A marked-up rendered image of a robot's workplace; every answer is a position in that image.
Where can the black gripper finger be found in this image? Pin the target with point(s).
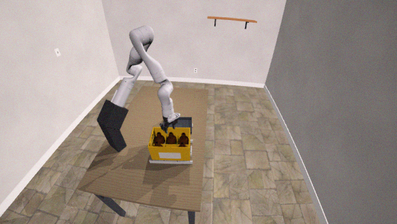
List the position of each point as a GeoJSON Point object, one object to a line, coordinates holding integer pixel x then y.
{"type": "Point", "coordinates": [174, 123]}
{"type": "Point", "coordinates": [165, 127]}

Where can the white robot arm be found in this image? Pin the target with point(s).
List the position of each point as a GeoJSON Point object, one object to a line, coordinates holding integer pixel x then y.
{"type": "Point", "coordinates": [140, 37]}

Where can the yellow bottle crate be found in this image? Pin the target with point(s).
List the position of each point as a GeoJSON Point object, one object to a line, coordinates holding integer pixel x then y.
{"type": "Point", "coordinates": [171, 152]}

